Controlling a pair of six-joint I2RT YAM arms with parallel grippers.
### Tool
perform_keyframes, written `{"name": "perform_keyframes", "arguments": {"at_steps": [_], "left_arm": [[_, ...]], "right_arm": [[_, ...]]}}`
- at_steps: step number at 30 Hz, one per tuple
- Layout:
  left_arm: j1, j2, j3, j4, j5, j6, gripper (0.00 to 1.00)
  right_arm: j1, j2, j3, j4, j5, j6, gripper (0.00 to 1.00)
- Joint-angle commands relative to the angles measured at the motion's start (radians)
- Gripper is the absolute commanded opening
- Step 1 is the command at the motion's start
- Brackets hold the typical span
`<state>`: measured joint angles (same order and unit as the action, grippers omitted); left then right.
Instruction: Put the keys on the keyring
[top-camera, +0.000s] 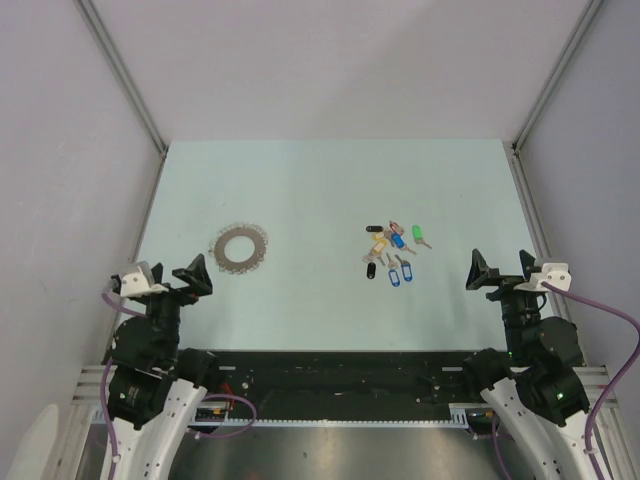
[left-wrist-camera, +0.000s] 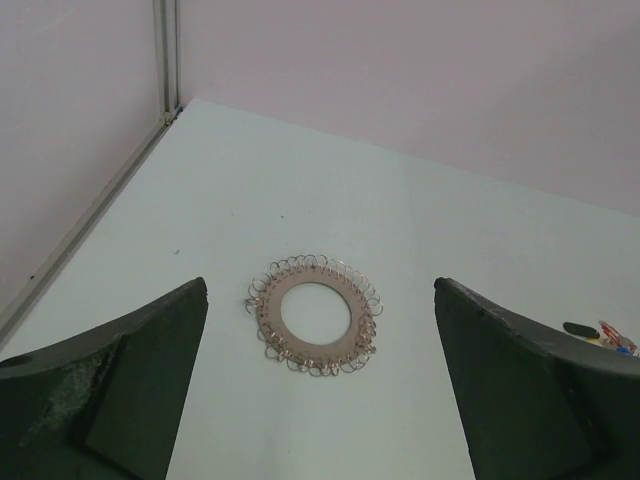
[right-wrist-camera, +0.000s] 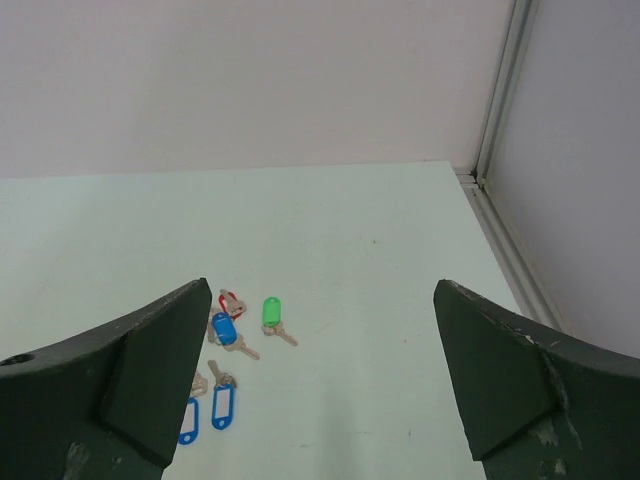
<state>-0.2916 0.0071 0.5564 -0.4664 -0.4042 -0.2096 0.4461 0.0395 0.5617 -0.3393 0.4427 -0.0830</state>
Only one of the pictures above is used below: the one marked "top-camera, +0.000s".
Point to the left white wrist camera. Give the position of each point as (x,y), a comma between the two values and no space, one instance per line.
(136,281)

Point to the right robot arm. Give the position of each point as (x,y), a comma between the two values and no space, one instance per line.
(534,388)

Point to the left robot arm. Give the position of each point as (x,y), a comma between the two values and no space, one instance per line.
(150,388)

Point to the round metal keyring disc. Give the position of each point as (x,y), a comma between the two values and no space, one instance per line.
(239,248)

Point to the yellow tag key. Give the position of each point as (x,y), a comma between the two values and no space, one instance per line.
(376,251)
(383,235)

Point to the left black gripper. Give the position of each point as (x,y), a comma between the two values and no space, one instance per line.
(198,280)

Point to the green tag key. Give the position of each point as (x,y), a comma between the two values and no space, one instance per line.
(419,237)

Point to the white slotted cable duct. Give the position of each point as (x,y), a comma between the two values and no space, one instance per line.
(456,419)

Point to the black tag key lower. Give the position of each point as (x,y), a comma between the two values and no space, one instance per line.
(372,265)

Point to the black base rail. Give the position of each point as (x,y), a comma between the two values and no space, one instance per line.
(351,387)

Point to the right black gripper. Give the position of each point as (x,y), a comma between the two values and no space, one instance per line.
(480,273)

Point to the aluminium frame post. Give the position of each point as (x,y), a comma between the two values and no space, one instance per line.
(568,52)
(107,46)

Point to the left aluminium frame post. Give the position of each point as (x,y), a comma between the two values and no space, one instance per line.
(107,46)

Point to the yellow tag key upper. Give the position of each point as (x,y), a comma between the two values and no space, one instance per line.
(383,235)

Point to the yellow tag key lower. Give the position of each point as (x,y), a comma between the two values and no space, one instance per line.
(376,251)

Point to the right aluminium frame post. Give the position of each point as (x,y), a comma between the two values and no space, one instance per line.
(568,52)

